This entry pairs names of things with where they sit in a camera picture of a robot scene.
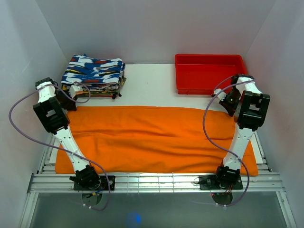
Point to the red plastic tray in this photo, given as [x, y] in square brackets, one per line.
[198, 74]

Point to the blue patterned folded trousers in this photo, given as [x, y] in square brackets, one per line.
[87, 70]

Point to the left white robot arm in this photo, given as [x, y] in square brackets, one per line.
[55, 121]

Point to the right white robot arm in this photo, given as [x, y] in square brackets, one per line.
[248, 106]

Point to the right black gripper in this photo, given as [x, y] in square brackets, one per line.
[230, 109]

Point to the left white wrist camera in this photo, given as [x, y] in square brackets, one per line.
[75, 90]

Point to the orange trousers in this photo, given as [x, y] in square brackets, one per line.
[152, 139]

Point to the aluminium frame rails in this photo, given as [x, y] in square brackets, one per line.
[47, 181]

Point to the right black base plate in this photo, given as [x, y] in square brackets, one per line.
[211, 182]

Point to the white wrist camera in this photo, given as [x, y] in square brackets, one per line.
[75, 90]
[218, 94]

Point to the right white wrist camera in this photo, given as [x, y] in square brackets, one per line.
[218, 94]

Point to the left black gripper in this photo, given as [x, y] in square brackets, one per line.
[70, 105]

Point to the stack of folded clothes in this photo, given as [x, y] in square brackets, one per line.
[99, 90]

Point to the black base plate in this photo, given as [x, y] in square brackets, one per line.
[211, 182]
[100, 184]

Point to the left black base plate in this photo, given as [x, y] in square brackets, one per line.
[100, 184]

